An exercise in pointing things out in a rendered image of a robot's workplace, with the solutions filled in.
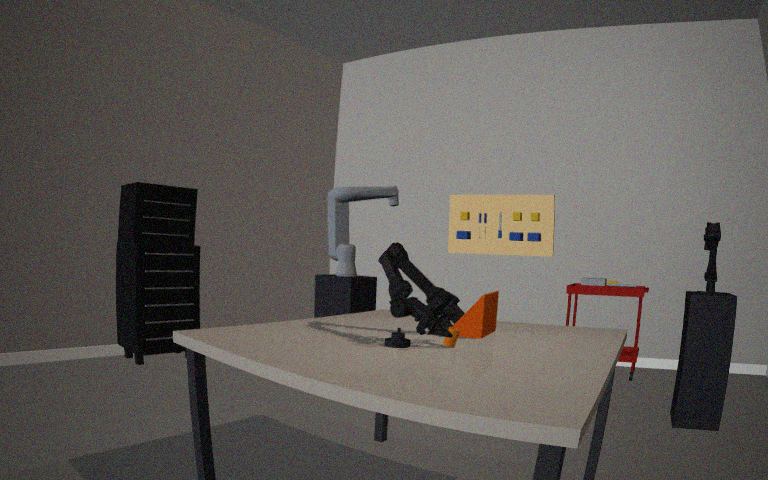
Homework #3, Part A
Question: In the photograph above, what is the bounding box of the orange tapered knob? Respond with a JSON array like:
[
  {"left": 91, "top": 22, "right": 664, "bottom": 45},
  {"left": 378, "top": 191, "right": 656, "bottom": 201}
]
[{"left": 443, "top": 327, "right": 461, "bottom": 348}]

